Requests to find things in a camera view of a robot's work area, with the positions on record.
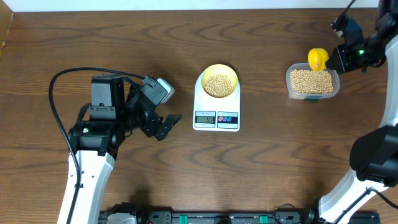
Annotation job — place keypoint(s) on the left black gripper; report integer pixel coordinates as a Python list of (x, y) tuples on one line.
[(150, 128)]

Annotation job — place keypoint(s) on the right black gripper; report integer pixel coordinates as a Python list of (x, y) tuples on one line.
[(344, 65)]

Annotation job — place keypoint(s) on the white digital kitchen scale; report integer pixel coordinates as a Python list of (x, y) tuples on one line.
[(216, 114)]

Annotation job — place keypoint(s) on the yellow measuring scoop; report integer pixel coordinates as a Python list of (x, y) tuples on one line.
[(317, 59)]

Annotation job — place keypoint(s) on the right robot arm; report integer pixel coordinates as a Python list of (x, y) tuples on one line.
[(373, 157)]

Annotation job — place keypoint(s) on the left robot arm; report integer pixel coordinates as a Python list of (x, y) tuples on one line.
[(118, 107)]

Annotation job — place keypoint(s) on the soybeans in yellow bowl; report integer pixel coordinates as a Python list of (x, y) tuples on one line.
[(219, 86)]

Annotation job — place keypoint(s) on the yellow plastic bowl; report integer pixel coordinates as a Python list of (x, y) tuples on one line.
[(219, 69)]

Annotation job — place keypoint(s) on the clear container of soybeans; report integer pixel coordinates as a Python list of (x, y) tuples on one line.
[(305, 84)]

